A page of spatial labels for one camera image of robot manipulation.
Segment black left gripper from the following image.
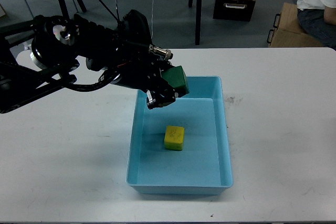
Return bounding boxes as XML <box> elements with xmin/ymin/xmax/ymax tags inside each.
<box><xmin>115</xmin><ymin>60</ymin><xmax>179</xmax><ymax>109</ymax></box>

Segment green block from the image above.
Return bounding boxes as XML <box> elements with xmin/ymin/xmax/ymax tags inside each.
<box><xmin>161</xmin><ymin>66</ymin><xmax>190</xmax><ymax>98</ymax></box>

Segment yellow block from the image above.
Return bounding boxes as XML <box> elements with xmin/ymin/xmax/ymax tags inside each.
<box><xmin>164</xmin><ymin>125</ymin><xmax>185</xmax><ymax>151</ymax></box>

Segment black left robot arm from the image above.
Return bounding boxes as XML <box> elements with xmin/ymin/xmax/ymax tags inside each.
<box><xmin>1</xmin><ymin>10</ymin><xmax>189</xmax><ymax>113</ymax></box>

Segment light blue plastic bin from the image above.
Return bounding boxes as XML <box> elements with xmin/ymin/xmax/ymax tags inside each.
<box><xmin>126</xmin><ymin>76</ymin><xmax>234</xmax><ymax>195</ymax></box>

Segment dark wooden crate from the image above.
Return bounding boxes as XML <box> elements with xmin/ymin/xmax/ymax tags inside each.
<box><xmin>213</xmin><ymin>0</ymin><xmax>256</xmax><ymax>22</ymax></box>

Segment seated person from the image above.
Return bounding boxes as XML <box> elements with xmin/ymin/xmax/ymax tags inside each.
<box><xmin>297</xmin><ymin>0</ymin><xmax>335</xmax><ymax>50</ymax></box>

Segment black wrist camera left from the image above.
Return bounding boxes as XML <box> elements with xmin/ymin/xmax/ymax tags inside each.
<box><xmin>118</xmin><ymin>9</ymin><xmax>152</xmax><ymax>48</ymax></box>

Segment cardboard box with handles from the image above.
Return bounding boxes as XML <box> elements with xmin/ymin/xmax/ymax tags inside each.
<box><xmin>267</xmin><ymin>3</ymin><xmax>323</xmax><ymax>48</ymax></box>

